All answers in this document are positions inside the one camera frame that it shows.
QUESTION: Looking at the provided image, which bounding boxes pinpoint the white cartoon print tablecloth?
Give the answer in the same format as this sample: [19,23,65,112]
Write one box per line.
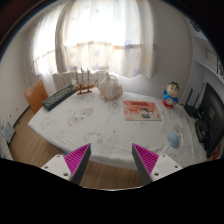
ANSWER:
[29,89,206,169]

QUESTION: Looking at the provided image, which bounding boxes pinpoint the black wifi router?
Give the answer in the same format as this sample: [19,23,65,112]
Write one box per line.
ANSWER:
[184,90,201,119]

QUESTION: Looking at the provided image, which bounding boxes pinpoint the white wall shelf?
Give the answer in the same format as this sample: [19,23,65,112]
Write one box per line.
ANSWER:
[193,37,224,83]

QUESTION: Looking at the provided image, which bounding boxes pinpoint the light blue computer mouse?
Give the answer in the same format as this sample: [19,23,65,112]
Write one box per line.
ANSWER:
[167,132,180,148]

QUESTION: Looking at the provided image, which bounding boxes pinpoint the white sheer curtain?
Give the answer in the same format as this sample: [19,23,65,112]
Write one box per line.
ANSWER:
[30,0,156,78]

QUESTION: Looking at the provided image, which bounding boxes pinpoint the wooden model sailing ship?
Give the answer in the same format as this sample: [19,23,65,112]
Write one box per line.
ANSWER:
[73,70,95,95]

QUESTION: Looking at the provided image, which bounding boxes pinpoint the black computer keyboard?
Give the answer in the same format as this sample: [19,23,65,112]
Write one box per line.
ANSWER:
[42,84,75,111]

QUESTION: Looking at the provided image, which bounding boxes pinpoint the red picture book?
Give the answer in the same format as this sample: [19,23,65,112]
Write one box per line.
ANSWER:
[123,100,161,121]

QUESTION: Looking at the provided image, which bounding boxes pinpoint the cartoon boy figurine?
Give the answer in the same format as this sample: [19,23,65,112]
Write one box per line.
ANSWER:
[162,81,180,108]

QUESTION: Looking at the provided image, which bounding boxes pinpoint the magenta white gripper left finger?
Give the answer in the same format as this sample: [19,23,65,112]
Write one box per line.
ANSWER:
[42,144,91,185]

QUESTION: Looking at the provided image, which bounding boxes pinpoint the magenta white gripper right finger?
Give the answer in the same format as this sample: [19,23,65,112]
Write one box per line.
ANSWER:
[132,144,182,185]

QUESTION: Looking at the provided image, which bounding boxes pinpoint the orange wooden chair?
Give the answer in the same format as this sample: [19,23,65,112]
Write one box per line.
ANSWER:
[24,80,48,114]

